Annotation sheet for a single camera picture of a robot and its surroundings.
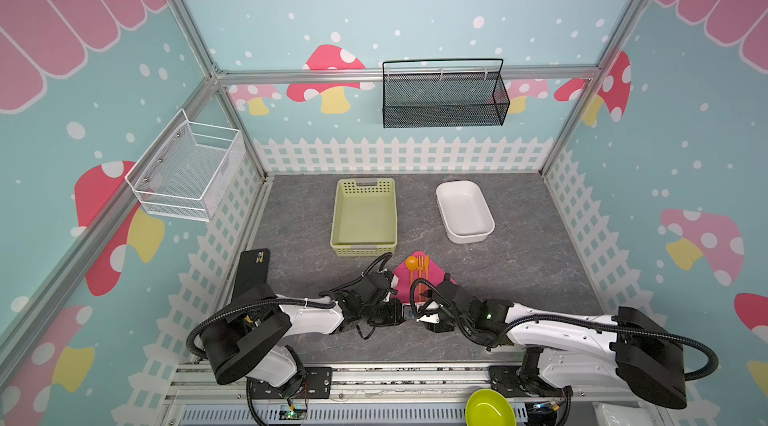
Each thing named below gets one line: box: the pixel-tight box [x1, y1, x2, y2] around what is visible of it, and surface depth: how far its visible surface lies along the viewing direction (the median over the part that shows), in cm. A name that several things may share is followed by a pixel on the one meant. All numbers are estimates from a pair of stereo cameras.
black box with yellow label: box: [231, 248, 274, 301], surface depth 96 cm
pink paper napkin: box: [392, 251, 457, 303], surface depth 96 cm
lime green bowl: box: [465, 388, 517, 426], surface depth 71 cm
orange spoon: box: [405, 256, 419, 285], surface depth 96 cm
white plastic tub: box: [436, 180, 496, 244], surface depth 108 cm
